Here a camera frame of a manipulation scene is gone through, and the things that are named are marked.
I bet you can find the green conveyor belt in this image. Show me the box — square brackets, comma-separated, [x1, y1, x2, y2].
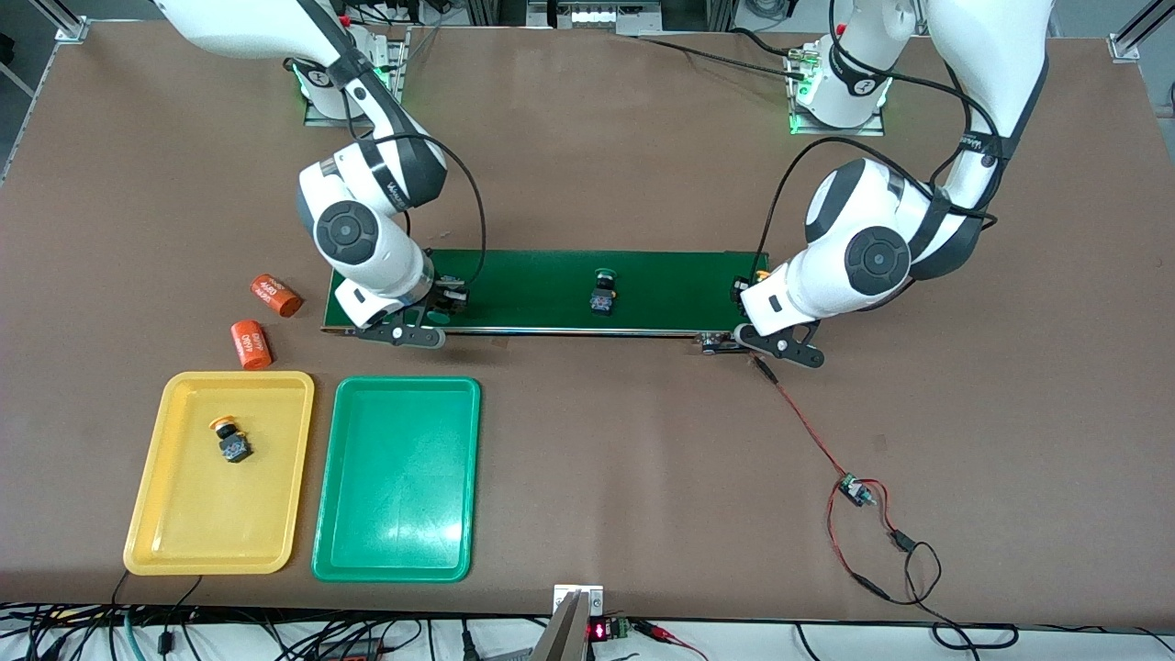
[320, 245, 779, 356]

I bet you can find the thin black wire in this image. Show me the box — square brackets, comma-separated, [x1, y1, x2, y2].
[886, 528, 1020, 651]

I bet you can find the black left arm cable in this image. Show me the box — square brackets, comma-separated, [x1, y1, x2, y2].
[762, 0, 1006, 276]

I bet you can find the grey camera mount bar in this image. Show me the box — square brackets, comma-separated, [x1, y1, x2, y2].
[530, 590, 594, 661]

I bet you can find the green plastic tray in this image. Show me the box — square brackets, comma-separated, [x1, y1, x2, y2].
[311, 375, 483, 584]

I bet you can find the yellow plastic tray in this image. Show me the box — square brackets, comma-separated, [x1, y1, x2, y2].
[123, 371, 316, 577]

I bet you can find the aluminium frame profile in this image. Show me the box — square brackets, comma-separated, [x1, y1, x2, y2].
[1108, 0, 1175, 62]
[35, 0, 90, 43]

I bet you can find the tangled black cable bundle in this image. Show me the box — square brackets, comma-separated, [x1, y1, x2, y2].
[0, 601, 120, 661]

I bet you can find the thin red wire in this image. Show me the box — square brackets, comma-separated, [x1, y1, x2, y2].
[826, 477, 896, 602]

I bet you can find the orange cylinder white print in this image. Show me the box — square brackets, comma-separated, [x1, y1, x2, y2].
[229, 319, 275, 372]
[251, 273, 306, 319]

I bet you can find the red black twisted wire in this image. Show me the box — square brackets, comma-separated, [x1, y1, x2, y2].
[753, 354, 853, 486]

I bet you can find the black power cable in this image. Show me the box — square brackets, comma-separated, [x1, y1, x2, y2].
[636, 26, 814, 80]

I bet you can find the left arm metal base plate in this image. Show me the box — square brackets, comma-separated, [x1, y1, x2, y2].
[785, 46, 888, 138]

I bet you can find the red clip lead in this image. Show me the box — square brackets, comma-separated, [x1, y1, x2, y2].
[633, 620, 710, 661]

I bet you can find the small metal clamp bracket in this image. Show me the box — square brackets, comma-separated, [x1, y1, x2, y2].
[553, 584, 605, 614]

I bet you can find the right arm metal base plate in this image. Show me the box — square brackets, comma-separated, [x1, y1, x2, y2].
[303, 26, 411, 129]

